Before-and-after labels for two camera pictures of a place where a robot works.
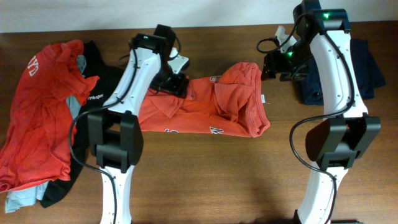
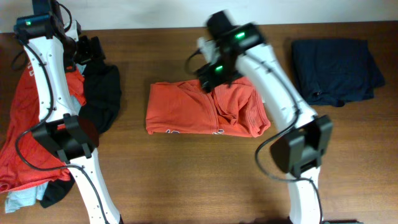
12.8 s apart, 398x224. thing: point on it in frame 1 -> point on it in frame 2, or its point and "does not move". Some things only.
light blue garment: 17,200 does not move
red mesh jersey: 40,125 does not move
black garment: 100,83 does not move
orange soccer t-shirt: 229,103 does not move
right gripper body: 286,63 -> 222,70
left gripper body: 168,81 -> 84,52
